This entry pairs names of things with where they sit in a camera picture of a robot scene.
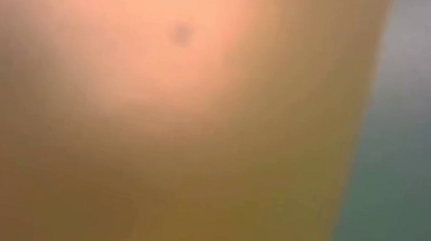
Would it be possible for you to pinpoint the yellow translucent plastic bin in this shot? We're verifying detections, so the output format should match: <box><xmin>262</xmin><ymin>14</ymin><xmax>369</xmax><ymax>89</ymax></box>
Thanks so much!
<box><xmin>0</xmin><ymin>0</ymin><xmax>392</xmax><ymax>241</ymax></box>

